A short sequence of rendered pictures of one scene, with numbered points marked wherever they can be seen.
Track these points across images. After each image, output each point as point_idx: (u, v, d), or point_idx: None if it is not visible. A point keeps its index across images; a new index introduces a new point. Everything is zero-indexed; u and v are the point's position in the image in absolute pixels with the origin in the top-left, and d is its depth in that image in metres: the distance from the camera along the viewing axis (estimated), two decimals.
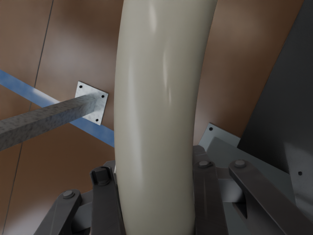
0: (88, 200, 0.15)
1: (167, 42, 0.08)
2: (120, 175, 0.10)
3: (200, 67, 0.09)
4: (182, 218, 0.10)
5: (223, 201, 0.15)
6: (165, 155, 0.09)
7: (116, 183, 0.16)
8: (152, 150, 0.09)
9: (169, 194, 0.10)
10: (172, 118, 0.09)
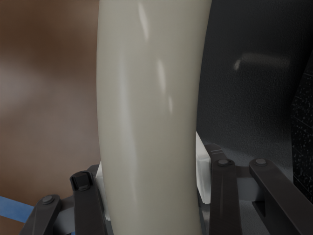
0: (68, 206, 0.15)
1: None
2: (104, 146, 0.08)
3: (209, 3, 0.07)
4: (182, 203, 0.08)
5: (243, 200, 0.15)
6: (163, 117, 0.07)
7: (98, 188, 0.16)
8: (146, 109, 0.07)
9: (166, 169, 0.08)
10: (173, 65, 0.07)
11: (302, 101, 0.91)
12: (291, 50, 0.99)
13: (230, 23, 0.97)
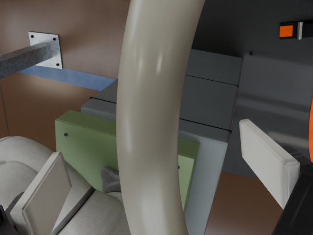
0: None
1: None
2: None
3: None
4: None
5: None
6: None
7: (13, 223, 0.14)
8: None
9: None
10: None
11: None
12: None
13: None
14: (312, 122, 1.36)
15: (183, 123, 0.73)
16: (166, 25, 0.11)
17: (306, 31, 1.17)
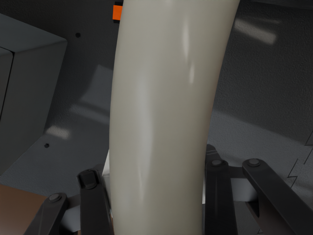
0: (75, 204, 0.15)
1: None
2: None
3: None
4: None
5: (237, 200, 0.15)
6: None
7: (104, 186, 0.16)
8: None
9: None
10: None
11: None
12: None
13: None
14: None
15: None
16: None
17: None
